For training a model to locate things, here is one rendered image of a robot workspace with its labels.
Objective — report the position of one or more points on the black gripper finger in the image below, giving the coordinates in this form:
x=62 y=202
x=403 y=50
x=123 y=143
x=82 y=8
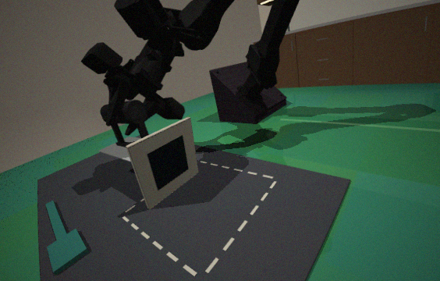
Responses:
x=118 y=91
x=152 y=108

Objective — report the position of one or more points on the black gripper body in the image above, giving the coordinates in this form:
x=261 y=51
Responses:
x=147 y=73

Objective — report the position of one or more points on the beige square tile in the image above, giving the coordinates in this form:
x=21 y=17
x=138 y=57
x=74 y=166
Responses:
x=164 y=160

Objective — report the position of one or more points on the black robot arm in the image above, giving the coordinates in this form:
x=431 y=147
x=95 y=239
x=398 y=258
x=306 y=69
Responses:
x=198 y=23

